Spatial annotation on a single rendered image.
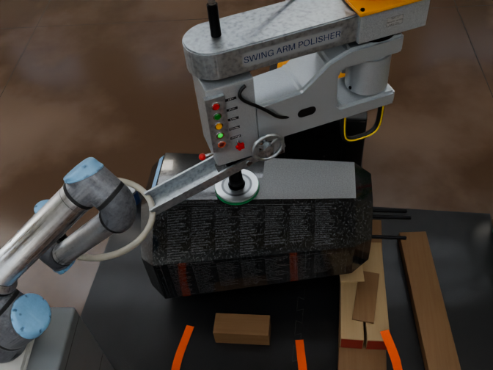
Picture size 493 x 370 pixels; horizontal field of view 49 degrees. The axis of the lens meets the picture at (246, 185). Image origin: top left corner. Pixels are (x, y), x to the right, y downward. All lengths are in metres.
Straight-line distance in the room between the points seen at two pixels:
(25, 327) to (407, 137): 2.95
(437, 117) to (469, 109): 0.26
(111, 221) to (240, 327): 1.41
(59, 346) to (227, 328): 1.01
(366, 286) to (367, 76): 1.18
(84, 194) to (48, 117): 3.00
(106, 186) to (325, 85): 1.04
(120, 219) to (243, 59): 0.75
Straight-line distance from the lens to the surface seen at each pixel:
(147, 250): 2.79
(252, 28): 2.12
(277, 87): 2.30
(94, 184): 1.72
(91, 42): 5.42
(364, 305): 2.98
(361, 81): 2.44
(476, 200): 3.82
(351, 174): 2.72
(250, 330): 2.99
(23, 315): 2.06
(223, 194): 2.62
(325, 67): 2.27
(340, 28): 2.17
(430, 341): 3.09
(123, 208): 1.75
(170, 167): 2.83
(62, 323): 2.39
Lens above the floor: 2.82
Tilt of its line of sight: 49 degrees down
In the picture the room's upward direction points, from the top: 7 degrees counter-clockwise
